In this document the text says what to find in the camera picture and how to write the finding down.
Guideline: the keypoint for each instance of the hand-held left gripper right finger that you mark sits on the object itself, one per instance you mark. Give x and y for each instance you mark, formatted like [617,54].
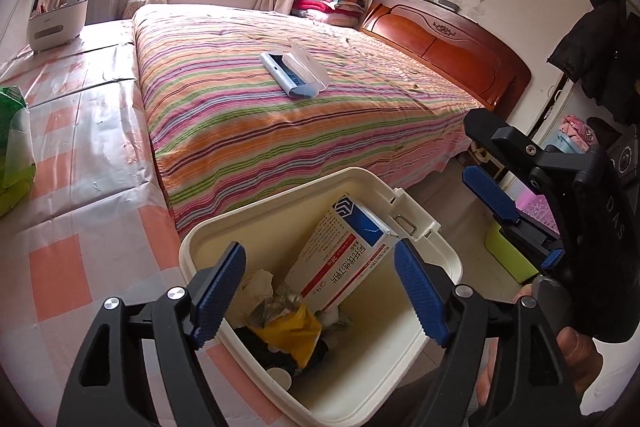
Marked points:
[417,287]

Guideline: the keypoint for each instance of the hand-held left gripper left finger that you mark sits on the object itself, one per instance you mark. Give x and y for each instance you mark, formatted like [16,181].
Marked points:
[220,292]

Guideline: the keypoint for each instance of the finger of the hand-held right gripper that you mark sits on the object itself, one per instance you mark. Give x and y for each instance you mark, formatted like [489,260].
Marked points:
[500,134]
[487,192]

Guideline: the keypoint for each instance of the white paper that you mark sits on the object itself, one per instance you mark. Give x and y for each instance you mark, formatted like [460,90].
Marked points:
[257,287]

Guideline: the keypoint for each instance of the white plastic bin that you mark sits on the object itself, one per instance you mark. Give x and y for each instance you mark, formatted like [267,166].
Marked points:
[250,227]

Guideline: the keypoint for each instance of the yellow snack wrapper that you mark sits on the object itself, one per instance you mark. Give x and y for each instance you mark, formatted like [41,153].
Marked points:
[290,332]

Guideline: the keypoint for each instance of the white red blue medicine box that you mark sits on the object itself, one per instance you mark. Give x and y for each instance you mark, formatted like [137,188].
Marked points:
[340,257]

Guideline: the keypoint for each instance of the person's right hand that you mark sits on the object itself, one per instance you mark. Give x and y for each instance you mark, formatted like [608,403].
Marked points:
[577,357]

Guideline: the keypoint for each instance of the pink patterned box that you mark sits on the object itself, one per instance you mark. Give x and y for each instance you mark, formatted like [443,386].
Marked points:
[537,209]

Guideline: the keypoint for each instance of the green storage box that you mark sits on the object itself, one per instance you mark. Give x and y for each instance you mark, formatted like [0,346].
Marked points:
[510,252]

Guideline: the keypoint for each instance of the pink folded clothes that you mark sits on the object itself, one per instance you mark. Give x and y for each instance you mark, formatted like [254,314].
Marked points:
[577,134]

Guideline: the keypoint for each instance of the wooden bed headboard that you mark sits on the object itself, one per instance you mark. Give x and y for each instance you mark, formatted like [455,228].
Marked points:
[450,52]

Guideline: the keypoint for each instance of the black hanging jacket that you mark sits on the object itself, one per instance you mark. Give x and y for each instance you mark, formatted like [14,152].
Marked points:
[605,47]

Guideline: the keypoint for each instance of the grey remote control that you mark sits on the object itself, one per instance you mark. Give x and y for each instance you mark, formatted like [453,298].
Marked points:
[447,3]

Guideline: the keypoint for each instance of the bed with striped cover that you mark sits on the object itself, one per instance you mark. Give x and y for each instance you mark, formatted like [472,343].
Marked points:
[225,117]

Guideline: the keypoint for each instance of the blue white lint brush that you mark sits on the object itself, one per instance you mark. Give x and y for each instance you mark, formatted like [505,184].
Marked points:
[295,72]

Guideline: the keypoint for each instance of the green plastic bag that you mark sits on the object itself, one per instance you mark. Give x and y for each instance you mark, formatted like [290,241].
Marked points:
[12,147]

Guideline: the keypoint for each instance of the pile of small clothes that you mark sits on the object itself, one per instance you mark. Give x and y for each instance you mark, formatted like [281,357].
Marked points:
[145,2]

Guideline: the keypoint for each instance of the white desktop organizer box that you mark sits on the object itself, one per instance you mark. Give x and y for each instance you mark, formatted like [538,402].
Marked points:
[55,24]

